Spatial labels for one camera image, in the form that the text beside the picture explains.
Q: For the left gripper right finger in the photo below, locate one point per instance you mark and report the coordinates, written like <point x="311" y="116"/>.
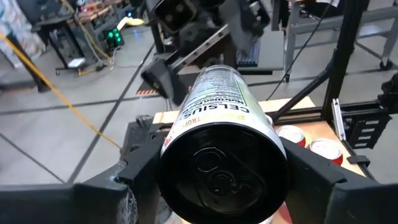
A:
<point x="348" y="202"/>

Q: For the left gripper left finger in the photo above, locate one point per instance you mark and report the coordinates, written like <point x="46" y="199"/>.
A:
<point x="77" y="205"/>

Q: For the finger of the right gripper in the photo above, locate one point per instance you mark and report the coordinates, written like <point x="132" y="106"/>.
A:
<point x="245" y="25"/>
<point x="164" y="81"/>

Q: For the red can white nutrition label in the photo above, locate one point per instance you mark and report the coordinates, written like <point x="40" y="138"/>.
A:
<point x="326" y="151"/>

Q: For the slim silver can black lid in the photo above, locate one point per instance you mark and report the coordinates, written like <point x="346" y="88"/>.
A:
<point x="224" y="174"/>

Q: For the orange black hazard tape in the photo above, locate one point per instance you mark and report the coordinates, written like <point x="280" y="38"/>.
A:
<point x="146" y="92"/>

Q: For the black keyboard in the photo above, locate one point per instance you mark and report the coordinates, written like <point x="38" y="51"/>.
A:
<point x="248" y="56"/>

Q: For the grey desk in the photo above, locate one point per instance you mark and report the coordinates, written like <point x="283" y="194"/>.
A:
<point x="329" y="21"/>
<point x="272" y="53"/>

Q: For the black computer green lights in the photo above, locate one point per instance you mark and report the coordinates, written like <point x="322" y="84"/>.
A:
<point x="113" y="35"/>

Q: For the grey white patterned sheet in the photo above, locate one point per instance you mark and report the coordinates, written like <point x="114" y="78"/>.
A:
<point x="18" y="37"/>

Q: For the silver metal bracket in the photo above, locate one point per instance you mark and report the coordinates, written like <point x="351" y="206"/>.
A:
<point x="338" y="121"/>

